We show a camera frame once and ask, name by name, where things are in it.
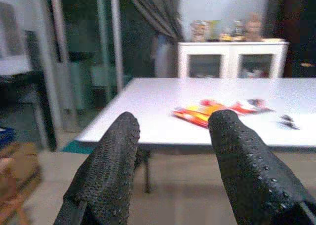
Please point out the red white snack wrapper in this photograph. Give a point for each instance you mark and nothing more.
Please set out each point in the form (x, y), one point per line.
(247, 107)

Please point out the green yellow bottle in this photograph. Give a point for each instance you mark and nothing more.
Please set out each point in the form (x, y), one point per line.
(215, 28)

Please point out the white table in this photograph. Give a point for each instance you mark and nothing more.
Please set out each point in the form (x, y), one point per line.
(160, 106)

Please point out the small black scrap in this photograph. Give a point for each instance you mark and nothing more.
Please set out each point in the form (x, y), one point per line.
(287, 122)

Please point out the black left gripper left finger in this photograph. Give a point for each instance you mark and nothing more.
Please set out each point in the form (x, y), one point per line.
(108, 165)

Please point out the black shelf table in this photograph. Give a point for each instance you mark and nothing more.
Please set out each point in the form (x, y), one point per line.
(22, 86)

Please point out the glass sliding door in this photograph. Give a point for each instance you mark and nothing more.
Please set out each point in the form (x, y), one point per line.
(81, 49)

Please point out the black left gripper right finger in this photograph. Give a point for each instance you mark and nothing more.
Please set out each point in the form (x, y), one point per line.
(249, 170)

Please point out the white glass-door cabinet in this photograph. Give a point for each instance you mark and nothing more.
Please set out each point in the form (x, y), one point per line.
(229, 62)

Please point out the grey striped curtain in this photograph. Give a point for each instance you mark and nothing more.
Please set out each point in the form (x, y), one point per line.
(158, 15)

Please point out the wooden slat rack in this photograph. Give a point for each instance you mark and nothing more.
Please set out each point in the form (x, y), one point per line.
(14, 200)

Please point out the brown cardboard box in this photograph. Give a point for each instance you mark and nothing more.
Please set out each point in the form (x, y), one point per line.
(17, 158)

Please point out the colourful toy stack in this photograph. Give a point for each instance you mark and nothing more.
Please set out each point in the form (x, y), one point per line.
(199, 30)

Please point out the teal floor mat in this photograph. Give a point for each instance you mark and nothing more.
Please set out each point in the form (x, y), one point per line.
(76, 147)

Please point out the orange yellow snack wrapper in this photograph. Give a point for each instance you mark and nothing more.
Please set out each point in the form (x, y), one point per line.
(192, 114)

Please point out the blue box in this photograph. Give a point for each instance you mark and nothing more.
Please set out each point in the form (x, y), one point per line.
(6, 136)

